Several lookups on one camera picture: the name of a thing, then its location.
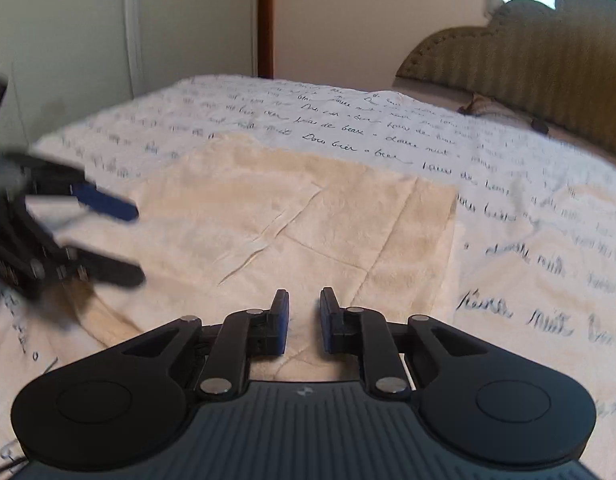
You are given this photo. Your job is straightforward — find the cream white pants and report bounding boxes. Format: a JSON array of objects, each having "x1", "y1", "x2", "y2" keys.
[{"x1": 28, "y1": 134, "x2": 455, "y2": 382}]

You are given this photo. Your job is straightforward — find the wardrobe with flower-patterned doors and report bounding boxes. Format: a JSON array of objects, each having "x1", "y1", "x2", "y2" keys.
[{"x1": 0, "y1": 0, "x2": 258, "y2": 146}]

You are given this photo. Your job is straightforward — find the white bedspread with script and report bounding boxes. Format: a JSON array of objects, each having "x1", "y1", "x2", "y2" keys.
[{"x1": 0, "y1": 76, "x2": 616, "y2": 479}]

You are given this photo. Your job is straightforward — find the striped pillow at headboard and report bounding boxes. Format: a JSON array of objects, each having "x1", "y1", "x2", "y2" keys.
[{"x1": 457, "y1": 92, "x2": 531, "y2": 128}]

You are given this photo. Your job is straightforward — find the green scalloped headboard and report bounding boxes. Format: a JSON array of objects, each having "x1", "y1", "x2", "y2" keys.
[{"x1": 397, "y1": 0, "x2": 616, "y2": 156}]

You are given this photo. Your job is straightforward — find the black cable with switch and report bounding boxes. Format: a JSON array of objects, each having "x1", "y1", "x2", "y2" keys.
[{"x1": 521, "y1": 114, "x2": 551, "y2": 137}]

